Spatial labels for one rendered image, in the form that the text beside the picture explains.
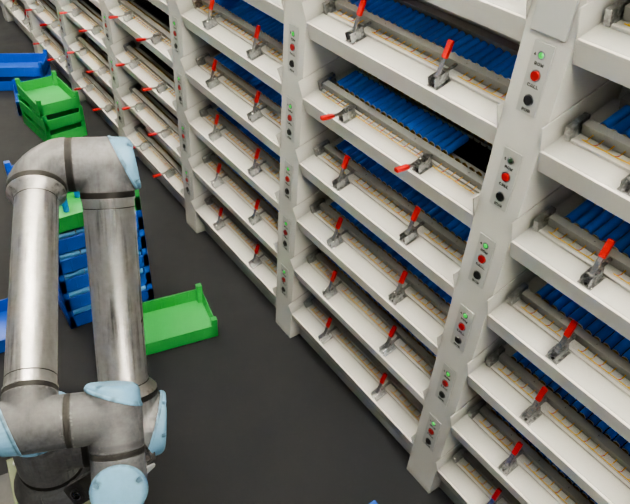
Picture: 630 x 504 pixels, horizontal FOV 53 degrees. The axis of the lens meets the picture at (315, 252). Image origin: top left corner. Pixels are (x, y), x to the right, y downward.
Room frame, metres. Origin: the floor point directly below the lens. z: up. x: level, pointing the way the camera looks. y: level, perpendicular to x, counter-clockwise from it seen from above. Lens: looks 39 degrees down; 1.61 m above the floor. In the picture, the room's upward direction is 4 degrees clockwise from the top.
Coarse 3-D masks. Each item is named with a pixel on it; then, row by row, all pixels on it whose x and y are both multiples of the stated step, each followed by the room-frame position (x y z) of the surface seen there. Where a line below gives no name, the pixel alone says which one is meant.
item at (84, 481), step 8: (88, 472) 0.66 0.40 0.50; (72, 480) 0.66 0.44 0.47; (80, 480) 0.64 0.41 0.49; (88, 480) 0.64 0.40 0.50; (72, 488) 0.64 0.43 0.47; (80, 488) 0.64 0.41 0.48; (88, 488) 0.63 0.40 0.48; (72, 496) 0.63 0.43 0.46; (80, 496) 0.63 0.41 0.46; (88, 496) 0.63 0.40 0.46
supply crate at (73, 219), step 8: (72, 192) 1.72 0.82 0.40; (136, 192) 1.65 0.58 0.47; (72, 200) 1.67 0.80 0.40; (80, 200) 1.68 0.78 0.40; (136, 200) 1.65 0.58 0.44; (72, 208) 1.63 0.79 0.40; (80, 208) 1.63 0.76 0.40; (136, 208) 1.65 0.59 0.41; (64, 216) 1.52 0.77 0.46; (72, 216) 1.53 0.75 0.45; (80, 216) 1.54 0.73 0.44; (64, 224) 1.51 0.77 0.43; (72, 224) 1.53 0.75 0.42; (80, 224) 1.54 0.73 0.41
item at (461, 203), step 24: (336, 72) 1.58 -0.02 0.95; (360, 72) 1.58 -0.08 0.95; (312, 96) 1.51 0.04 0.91; (336, 120) 1.40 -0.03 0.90; (360, 120) 1.39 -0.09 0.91; (360, 144) 1.33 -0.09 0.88; (384, 144) 1.29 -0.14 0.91; (432, 168) 1.19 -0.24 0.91; (432, 192) 1.14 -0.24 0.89; (456, 192) 1.11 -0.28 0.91; (480, 192) 1.04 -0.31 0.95; (456, 216) 1.08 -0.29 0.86
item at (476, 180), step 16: (336, 96) 1.48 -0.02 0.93; (352, 96) 1.45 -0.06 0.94; (368, 112) 1.38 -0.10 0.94; (384, 128) 1.33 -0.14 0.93; (400, 128) 1.30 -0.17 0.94; (416, 144) 1.25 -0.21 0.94; (448, 160) 1.18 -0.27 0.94; (448, 176) 1.15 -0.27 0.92; (464, 176) 1.13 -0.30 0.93; (480, 176) 1.12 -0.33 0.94
